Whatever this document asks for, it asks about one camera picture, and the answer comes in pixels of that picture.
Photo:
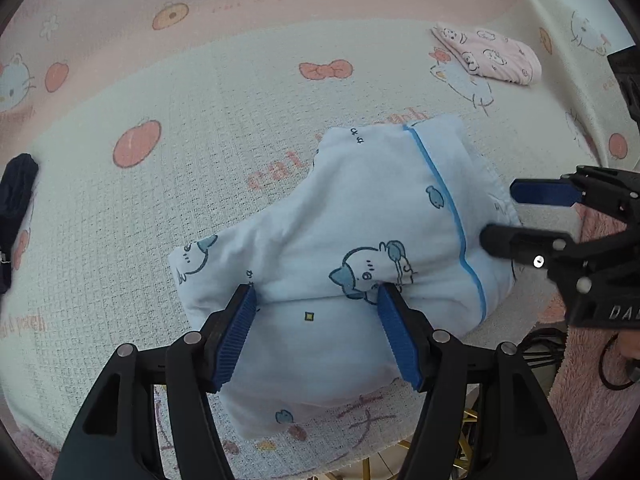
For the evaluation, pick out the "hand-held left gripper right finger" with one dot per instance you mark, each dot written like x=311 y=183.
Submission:
x=400 y=340

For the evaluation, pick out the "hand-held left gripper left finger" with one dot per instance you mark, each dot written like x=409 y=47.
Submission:
x=235 y=340

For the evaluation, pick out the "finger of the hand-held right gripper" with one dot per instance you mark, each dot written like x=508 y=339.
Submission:
x=515 y=242
x=542 y=192

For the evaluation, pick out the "light blue printed pajama shorts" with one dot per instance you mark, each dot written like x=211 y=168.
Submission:
x=350 y=210

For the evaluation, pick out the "person's pink plush clothing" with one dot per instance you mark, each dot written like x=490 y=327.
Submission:
x=585 y=410

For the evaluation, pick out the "pink cartoon cat printed blanket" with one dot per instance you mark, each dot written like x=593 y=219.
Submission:
x=175 y=210

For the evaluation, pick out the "pink folded printed garment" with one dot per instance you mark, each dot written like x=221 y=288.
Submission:
x=495 y=55

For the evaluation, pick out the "navy shorts with white stripes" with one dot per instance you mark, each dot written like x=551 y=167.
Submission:
x=17 y=185

